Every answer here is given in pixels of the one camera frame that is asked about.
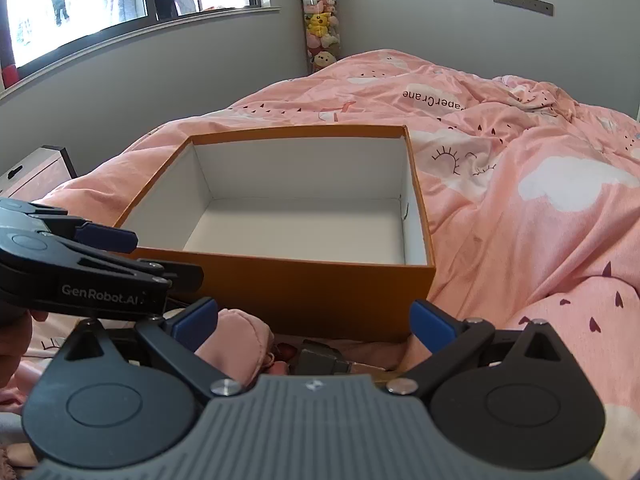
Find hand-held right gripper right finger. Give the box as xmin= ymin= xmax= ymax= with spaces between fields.
xmin=387 ymin=299 xmax=573 ymax=401

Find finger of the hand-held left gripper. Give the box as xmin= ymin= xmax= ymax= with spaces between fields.
xmin=77 ymin=251 xmax=204 ymax=287
xmin=0 ymin=198 xmax=139 ymax=254

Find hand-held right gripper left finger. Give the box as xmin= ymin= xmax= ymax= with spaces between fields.
xmin=62 ymin=297 xmax=246 ymax=401

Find orange cardboard box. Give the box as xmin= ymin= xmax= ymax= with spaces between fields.
xmin=114 ymin=125 xmax=437 ymax=343

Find small gold box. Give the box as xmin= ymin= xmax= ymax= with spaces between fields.
xmin=292 ymin=340 xmax=348 ymax=376

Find person's left hand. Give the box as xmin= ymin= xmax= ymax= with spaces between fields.
xmin=0 ymin=305 xmax=48 ymax=391

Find salmon pink fabric pouch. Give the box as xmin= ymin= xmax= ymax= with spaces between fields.
xmin=195 ymin=309 xmax=275 ymax=378

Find tan flat object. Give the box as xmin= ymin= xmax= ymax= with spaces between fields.
xmin=347 ymin=360 xmax=398 ymax=378

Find white nightstand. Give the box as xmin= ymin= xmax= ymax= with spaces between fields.
xmin=0 ymin=146 xmax=78 ymax=201

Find pink printed blanket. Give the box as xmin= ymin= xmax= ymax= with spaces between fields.
xmin=0 ymin=49 xmax=640 ymax=480

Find red cloth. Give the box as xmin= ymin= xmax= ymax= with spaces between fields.
xmin=0 ymin=57 xmax=21 ymax=91

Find window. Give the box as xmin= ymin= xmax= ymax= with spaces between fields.
xmin=0 ymin=0 xmax=282 ymax=98

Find clear tube of plush toys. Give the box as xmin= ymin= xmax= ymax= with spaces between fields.
xmin=300 ymin=0 xmax=343 ymax=73

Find grey wall plate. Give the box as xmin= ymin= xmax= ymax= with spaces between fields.
xmin=492 ymin=0 xmax=555 ymax=16

